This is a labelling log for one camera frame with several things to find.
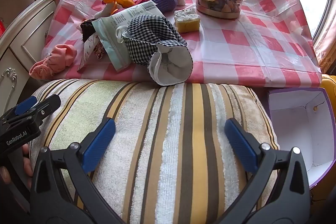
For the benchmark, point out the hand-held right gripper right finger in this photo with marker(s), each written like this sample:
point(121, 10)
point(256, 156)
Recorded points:
point(240, 145)

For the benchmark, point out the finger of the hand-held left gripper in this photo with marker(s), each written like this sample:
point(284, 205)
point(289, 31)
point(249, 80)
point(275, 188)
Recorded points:
point(50, 104)
point(25, 104)

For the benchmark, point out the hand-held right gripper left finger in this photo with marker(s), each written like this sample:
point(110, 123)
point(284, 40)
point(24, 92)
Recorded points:
point(101, 142)

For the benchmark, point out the pink cloth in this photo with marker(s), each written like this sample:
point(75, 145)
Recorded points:
point(57, 58)

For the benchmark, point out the purple cardboard box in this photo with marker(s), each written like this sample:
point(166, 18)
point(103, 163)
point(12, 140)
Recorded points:
point(296, 129)

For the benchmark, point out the white floral cloth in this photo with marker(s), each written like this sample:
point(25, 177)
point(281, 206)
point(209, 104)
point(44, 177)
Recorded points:
point(88, 52)

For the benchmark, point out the dark brown knit item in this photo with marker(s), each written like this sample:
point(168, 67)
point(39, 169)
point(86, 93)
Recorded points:
point(86, 29)

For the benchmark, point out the teal white plastic pouch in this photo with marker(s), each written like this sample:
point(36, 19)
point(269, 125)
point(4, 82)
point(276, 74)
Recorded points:
point(113, 37)

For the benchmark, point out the houndstooth sleeve cover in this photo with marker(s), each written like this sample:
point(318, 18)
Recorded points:
point(152, 29)

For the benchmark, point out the yellow sponge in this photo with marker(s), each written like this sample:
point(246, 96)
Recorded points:
point(187, 24)

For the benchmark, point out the purple knitted sock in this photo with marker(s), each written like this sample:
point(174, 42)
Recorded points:
point(165, 1)

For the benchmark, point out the person's left hand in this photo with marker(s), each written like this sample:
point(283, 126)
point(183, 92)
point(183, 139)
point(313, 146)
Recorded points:
point(27, 163)

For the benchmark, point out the striped towel cushion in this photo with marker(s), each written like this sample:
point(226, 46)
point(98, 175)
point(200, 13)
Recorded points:
point(162, 134)

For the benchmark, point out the cream cabinet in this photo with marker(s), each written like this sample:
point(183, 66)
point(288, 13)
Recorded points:
point(29, 37)

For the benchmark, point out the pink checkered plastic tablecloth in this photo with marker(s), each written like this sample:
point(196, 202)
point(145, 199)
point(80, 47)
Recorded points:
point(236, 37)

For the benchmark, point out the yellow leather sofa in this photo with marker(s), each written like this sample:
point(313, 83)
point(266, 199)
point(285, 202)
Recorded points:
point(330, 85)

